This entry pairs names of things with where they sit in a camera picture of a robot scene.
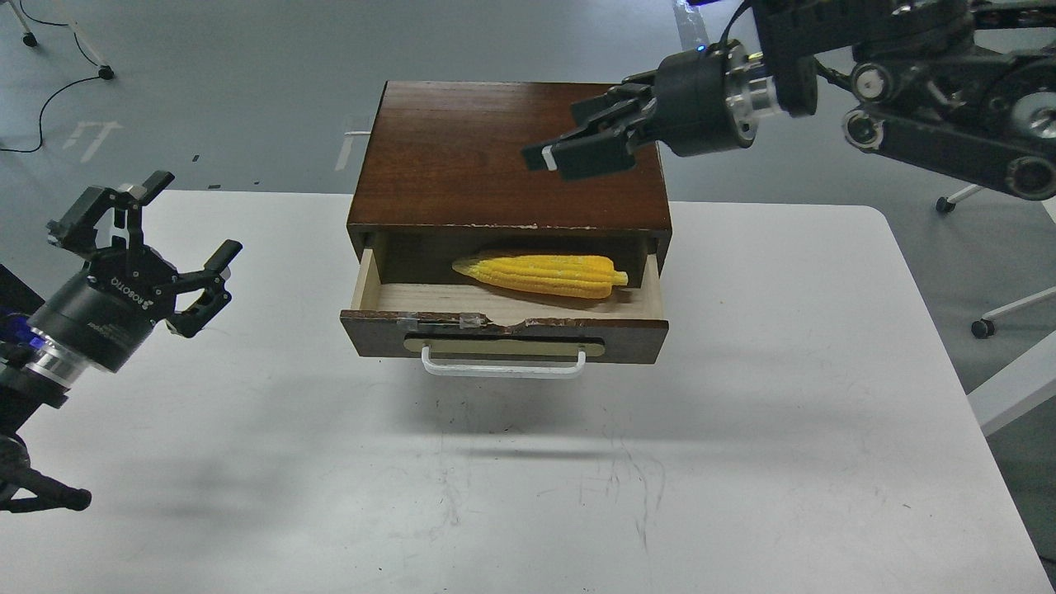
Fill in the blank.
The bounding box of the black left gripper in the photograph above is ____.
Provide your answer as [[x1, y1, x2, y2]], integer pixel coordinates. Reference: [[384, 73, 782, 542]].
[[29, 172, 243, 372]]

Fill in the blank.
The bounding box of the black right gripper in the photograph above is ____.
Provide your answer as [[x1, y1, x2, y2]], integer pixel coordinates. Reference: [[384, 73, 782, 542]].
[[521, 48, 763, 181]]

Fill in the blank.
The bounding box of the yellow corn cob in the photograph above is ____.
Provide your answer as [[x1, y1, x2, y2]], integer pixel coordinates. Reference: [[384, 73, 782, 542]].
[[451, 250, 629, 299]]

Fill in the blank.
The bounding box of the wooden drawer with white handle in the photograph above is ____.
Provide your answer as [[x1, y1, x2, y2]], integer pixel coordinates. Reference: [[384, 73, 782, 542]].
[[340, 233, 670, 364]]

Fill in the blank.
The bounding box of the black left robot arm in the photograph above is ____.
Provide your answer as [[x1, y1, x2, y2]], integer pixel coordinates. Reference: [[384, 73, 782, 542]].
[[1, 172, 242, 514]]

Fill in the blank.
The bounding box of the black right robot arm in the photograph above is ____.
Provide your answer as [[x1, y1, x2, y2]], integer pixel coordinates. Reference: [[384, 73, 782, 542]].
[[521, 1, 1055, 200]]

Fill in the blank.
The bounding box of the white stand leg with casters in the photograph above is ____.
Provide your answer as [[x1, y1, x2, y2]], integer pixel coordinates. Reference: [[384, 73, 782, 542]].
[[7, 0, 116, 83]]

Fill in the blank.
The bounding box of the dark wooden cabinet box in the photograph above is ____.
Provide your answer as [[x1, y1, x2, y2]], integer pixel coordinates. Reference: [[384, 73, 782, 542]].
[[347, 80, 672, 262]]

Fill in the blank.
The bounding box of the white office chair base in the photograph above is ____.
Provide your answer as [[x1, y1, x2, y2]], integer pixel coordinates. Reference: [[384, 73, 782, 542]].
[[936, 183, 1056, 339]]

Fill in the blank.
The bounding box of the black cable on floor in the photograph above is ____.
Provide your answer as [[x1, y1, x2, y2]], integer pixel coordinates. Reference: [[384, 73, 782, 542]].
[[0, 0, 116, 157]]

